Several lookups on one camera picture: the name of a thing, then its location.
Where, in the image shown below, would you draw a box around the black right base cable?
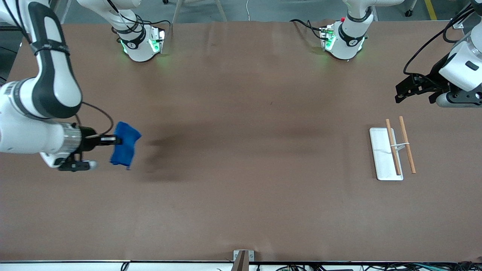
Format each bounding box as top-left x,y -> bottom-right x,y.
107,0 -> 172,36

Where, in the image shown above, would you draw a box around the white rack base tray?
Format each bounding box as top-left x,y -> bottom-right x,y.
369,127 -> 404,181

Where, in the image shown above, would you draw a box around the black left base cable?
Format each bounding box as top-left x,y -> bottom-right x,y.
289,18 -> 329,41

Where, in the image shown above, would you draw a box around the blue microfibre towel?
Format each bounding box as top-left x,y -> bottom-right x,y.
109,121 -> 143,169

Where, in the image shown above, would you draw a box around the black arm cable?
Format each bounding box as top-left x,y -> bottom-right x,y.
75,101 -> 114,140
403,0 -> 479,78

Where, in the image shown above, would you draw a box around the aluminium frame profile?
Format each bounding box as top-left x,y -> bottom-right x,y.
451,15 -> 471,29

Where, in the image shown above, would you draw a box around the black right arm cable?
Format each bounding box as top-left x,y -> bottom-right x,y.
75,101 -> 114,140

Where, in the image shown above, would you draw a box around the beige wooden stand legs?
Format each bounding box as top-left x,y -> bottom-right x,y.
171,0 -> 227,24

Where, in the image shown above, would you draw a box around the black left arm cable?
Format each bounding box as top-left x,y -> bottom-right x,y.
403,0 -> 479,78

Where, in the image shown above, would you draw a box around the grey metal camera mount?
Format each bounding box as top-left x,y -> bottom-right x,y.
233,250 -> 255,271

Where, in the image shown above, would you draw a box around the black base cable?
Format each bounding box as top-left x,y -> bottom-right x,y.
107,0 -> 172,36
289,18 -> 329,41

